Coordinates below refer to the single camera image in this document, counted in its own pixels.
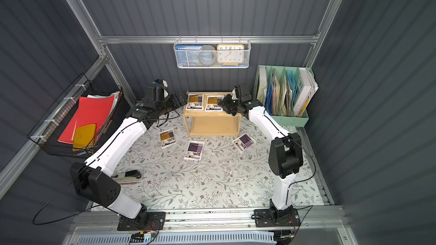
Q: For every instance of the wooden two-tier shelf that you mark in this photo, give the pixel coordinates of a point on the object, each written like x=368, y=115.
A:
x=204, y=124

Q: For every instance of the black wire side basket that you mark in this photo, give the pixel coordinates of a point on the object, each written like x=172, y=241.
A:
x=47, y=131

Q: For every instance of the floral table mat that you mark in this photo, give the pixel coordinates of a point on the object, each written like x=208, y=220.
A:
x=223, y=178

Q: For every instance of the red folder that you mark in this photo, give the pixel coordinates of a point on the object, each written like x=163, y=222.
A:
x=91, y=110

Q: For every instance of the white thick book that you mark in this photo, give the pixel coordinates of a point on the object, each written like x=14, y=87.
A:
x=306, y=87

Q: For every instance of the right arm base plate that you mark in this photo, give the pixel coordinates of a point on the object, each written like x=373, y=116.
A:
x=265, y=218

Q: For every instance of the purple coffee bag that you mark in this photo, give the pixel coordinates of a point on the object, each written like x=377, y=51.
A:
x=194, y=151
x=243, y=142

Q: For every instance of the black stapler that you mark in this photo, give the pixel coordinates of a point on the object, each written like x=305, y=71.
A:
x=128, y=177

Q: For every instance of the green file organizer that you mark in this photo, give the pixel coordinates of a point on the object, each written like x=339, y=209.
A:
x=280, y=96

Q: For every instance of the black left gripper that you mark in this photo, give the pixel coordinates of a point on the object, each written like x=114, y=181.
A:
x=175, y=100

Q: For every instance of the grey tape roll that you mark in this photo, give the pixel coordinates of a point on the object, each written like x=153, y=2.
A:
x=207, y=55

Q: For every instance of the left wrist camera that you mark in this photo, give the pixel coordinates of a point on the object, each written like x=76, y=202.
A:
x=160, y=89

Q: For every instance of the yellow notebook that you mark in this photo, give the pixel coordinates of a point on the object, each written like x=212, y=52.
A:
x=84, y=137

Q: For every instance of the orange square clock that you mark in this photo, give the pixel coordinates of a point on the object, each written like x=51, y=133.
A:
x=230, y=54

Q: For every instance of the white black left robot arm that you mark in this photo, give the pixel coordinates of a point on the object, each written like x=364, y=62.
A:
x=93, y=178

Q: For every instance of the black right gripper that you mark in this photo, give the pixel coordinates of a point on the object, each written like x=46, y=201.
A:
x=228, y=103

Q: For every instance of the orange coffee bag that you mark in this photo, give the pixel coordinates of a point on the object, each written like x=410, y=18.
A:
x=195, y=102
x=212, y=104
x=167, y=138

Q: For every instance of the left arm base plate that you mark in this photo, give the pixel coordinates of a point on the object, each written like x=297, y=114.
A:
x=145, y=221

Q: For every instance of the blue box in basket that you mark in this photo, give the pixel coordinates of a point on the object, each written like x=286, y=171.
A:
x=187, y=55

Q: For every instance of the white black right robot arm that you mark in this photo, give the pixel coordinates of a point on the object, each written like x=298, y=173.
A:
x=285, y=154

